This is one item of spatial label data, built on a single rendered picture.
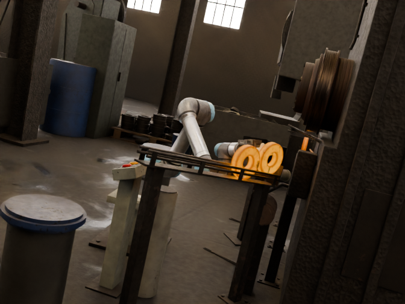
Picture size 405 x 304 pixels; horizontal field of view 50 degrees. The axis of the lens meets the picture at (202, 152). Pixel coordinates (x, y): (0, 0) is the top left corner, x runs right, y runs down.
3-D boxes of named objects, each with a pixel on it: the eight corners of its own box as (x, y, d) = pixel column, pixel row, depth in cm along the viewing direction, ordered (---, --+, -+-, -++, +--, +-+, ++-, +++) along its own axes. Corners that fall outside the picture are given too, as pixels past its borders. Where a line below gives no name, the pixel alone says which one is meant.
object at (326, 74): (314, 131, 268) (335, 55, 260) (316, 137, 223) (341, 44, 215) (304, 129, 269) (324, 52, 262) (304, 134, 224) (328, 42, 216)
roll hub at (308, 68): (302, 113, 259) (314, 66, 255) (301, 114, 232) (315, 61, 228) (293, 111, 261) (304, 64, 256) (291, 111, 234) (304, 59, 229)
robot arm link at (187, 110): (178, 90, 235) (207, 166, 212) (193, 93, 242) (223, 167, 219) (166, 103, 242) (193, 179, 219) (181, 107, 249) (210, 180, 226)
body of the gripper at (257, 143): (253, 139, 211) (234, 139, 220) (252, 157, 211) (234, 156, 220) (263, 140, 217) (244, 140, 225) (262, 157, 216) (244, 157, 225)
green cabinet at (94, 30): (62, 130, 566) (82, 12, 542) (88, 127, 634) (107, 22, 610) (95, 139, 557) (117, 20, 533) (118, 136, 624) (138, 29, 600)
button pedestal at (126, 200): (134, 280, 219) (159, 161, 209) (114, 301, 196) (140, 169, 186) (105, 270, 223) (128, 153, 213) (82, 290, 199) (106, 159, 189)
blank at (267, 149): (287, 146, 211) (282, 144, 214) (267, 141, 201) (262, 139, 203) (276, 176, 213) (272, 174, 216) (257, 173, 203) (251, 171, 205)
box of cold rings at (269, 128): (276, 178, 573) (291, 119, 561) (276, 192, 492) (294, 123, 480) (200, 158, 587) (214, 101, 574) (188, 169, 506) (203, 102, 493)
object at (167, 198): (159, 290, 215) (181, 189, 206) (150, 301, 203) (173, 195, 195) (136, 283, 217) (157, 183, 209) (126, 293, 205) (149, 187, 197)
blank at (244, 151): (264, 150, 202) (259, 148, 205) (243, 143, 192) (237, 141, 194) (253, 181, 203) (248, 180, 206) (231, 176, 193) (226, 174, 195)
